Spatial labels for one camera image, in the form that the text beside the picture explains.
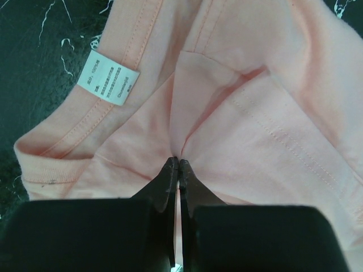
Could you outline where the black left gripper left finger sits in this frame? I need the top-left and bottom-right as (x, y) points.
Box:
(1, 158), (178, 271)

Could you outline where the salmon pink t shirt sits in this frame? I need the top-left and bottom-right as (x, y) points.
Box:
(14, 1), (362, 271)

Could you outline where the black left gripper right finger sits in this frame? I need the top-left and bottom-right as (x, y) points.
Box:
(179, 160), (348, 271)

